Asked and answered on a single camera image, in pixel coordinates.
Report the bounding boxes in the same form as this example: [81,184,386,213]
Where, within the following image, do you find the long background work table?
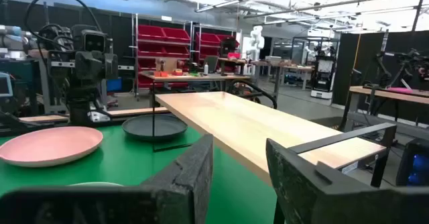
[251,59,315,91]

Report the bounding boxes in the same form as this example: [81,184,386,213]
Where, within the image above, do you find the small blue-screen monitor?
[0,72,14,99]

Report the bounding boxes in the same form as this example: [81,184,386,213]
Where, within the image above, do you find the wooden table side board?
[18,107,170,123]

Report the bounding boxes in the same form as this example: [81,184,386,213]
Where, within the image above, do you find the black frame robot cell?
[290,36,339,67]

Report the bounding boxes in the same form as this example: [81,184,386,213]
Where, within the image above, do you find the pink plate on neighbouring table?
[386,87,414,95]

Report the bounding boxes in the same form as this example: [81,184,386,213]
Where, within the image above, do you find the pink plate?
[0,125,104,168]
[386,87,414,95]

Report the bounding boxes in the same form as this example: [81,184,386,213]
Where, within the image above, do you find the brown cardboard box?
[156,56,178,72]

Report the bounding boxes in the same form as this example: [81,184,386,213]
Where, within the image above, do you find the wooden shelf with black frame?
[151,89,397,188]

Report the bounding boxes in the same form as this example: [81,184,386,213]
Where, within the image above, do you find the red bin storage rack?
[132,13,192,99]
[191,23,243,74]

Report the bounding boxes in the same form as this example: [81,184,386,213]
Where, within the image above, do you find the black room partition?
[333,30,429,124]

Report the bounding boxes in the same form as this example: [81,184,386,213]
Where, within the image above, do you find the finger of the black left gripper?
[104,52,119,80]
[75,50,103,81]

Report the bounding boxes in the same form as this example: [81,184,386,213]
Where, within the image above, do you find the neighbouring black robot arms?
[375,48,429,90]

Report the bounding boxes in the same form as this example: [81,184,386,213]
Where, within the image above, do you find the white black mobile cart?
[310,54,336,100]

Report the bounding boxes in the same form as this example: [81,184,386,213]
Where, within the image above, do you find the black benchtop machine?
[219,36,239,59]

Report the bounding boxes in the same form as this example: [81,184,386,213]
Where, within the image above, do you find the blue box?
[106,78,123,93]

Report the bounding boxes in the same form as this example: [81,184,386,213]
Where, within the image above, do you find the dark teal cabinet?
[0,58,41,114]

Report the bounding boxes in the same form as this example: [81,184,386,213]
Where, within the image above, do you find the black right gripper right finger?
[266,138,429,224]

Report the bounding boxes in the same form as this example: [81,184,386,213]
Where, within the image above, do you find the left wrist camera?
[80,29,109,54]

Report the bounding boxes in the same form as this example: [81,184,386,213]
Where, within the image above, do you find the orange black floor machine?
[229,79,278,110]

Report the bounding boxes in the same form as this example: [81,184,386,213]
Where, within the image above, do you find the neighbouring wooden robot table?
[348,85,429,133]

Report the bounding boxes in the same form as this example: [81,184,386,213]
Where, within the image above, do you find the green table mat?
[0,125,279,224]

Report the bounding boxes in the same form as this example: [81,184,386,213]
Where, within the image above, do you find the white humanoid robot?
[247,25,265,62]

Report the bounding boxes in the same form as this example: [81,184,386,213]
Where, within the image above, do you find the white plate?
[68,181,125,188]

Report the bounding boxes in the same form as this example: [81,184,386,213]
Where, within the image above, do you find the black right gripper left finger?
[0,133,215,224]

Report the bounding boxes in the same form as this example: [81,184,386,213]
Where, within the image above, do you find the black computer tower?
[396,138,429,187]

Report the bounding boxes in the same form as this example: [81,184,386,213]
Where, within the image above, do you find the wooden workbench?
[139,71,251,96]

